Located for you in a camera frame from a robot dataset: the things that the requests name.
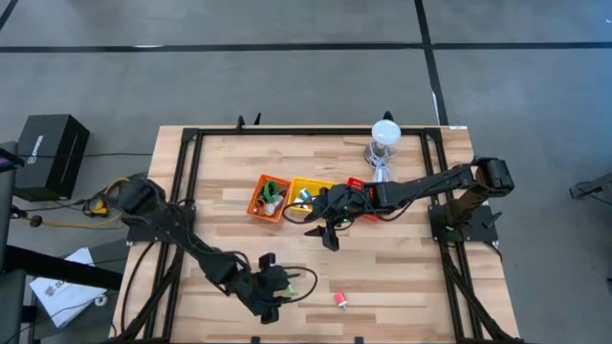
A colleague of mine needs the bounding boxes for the black floor cable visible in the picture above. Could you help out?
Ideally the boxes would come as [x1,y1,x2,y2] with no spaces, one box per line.
[568,172,612,238]

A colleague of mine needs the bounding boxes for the orange plastic basket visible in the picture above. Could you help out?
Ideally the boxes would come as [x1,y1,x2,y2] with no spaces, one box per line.
[246,174,293,225]

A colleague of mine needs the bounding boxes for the white light bulb lamp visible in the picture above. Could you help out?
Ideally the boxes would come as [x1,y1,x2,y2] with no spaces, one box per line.
[362,118,403,166]

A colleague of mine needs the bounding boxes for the white paper sheets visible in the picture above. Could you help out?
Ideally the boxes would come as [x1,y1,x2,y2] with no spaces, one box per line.
[29,247,109,330]

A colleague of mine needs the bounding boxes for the yellow floor cable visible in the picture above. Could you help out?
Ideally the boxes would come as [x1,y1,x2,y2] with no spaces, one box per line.
[42,177,130,229]

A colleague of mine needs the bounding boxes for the black metal table frame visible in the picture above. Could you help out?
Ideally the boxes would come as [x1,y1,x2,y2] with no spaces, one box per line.
[114,124,522,344]

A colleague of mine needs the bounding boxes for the red plastic basket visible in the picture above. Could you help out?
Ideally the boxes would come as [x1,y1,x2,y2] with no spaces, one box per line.
[346,177,383,224]

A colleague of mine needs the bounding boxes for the black left camera cable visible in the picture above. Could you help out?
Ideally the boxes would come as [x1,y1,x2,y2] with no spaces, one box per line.
[281,266,318,303]

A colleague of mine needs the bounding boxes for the black cardboard box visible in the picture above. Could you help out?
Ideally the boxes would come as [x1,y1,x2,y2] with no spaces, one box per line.
[13,113,91,202]

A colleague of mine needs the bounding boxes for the black right camera cable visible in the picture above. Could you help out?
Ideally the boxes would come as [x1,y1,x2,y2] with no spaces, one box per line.
[281,200,331,226]

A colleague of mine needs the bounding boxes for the white lamp cord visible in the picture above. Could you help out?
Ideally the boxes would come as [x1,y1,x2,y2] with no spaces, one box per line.
[370,152,392,183]

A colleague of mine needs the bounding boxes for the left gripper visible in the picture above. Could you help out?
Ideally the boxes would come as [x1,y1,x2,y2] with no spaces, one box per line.
[238,252,295,325]

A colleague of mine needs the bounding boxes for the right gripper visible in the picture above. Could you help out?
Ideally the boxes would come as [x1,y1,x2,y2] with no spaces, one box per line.
[304,183,377,253]

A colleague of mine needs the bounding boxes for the yellow plastic basket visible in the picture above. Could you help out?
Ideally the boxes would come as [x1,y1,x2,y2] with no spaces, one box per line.
[286,177,338,215]

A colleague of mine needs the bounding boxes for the black camera cable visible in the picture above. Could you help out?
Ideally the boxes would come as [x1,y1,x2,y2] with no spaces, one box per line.
[281,200,331,226]
[281,266,318,303]

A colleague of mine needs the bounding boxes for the dark side desk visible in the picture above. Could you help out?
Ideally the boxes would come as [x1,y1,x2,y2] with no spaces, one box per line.
[0,140,123,344]

